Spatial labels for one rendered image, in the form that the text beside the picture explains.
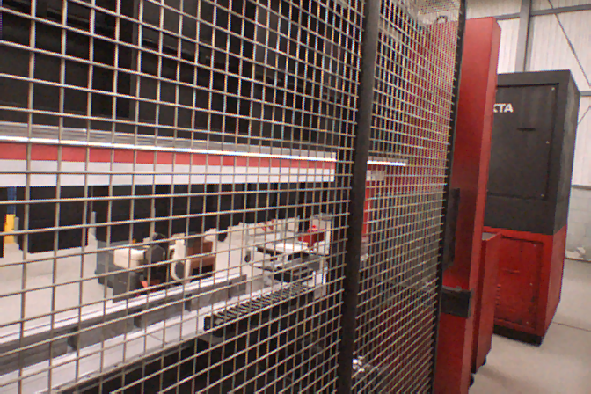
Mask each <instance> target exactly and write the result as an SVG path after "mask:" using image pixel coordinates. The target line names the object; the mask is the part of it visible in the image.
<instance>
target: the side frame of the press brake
mask: <svg viewBox="0 0 591 394"><path fill-rule="evenodd" d="M501 34H502V28H501V27H500V25H499V24H498V22H497V20H496V19H495V17H494V16H492V17H484V18H469V19H466V20H465V31H464V43H463V64H462V75H461V80H460V86H459V98H458V108H457V120H456V140H455V151H454V163H453V173H451V185H450V188H460V195H459V197H460V203H459V206H458V217H457V227H456V248H455V260H454V265H453V266H450V267H448V268H446V269H445V271H444V272H443V283H442V286H446V287H451V288H456V286H458V287H462V289H463V288H464V289H468V290H469V289H472V288H474V295H473V298H472V302H471V312H472V314H471V317H470V318H468V319H465V318H461V317H458V316H454V315H450V314H446V313H442V312H441V315H440V326H439V337H438V348H437V359H436V371H435V382H434V394H468V389H469V388H470V378H471V357H472V347H473V336H474V325H475V315H476V305H477V294H478V274H479V263H480V253H481V242H482V232H483V221H484V211H485V201H486V190H487V180H488V170H489V159H490V148H491V138H492V127H493V107H494V106H495V97H496V86H497V75H498V65H499V54H500V35H501Z"/></svg>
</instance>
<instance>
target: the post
mask: <svg viewBox="0 0 591 394"><path fill-rule="evenodd" d="M364 2H365V3H366V4H364V6H363V15H364V16H365V18H362V19H361V29H362V30H364V32H363V31H361V43H362V45H361V44H360V56H361V58H360V57H359V69H360V70H361V71H359V70H358V82H357V83H360V84H357V94H356V96H359V98H356V108H355V109H358V111H355V120H354V122H357V124H354V132H353V135H356V137H353V145H352V149H354V150H352V158H351V161H352V162H353V163H351V171H350V174H352V175H353V176H350V183H349V187H352V188H351V189H349V195H348V200H349V202H348V208H347V213H350V215H347V226H349V227H347V233H346V239H348V240H346V246H345V252H346V253H345V258H344V265H345V264H346V265H345V266H344V271H343V277H346V278H344V279H343V284H342V289H344V291H342V297H341V302H343V303H342V304H341V310H340V315H343V316H341V317H340V322H339V327H342V328H340V329H339V335H338V340H340V339H341V341H339V348H337V353H338V352H340V353H339V354H337V360H336V365H337V364H339V366H337V367H336V374H335V377H336V376H338V378H336V379H335V386H334V389H337V390H335V392H334V394H351V385H352V373H353V360H354V336H355V323H356V311H357V298H358V286H359V273H360V261H361V236H362V225H363V212H364V200H365V187H366V175H367V162H368V150H369V138H370V126H371V114H372V102H373V90H374V75H375V63H376V51H377V39H378V26H379V14H380V2H381V0H364Z"/></svg>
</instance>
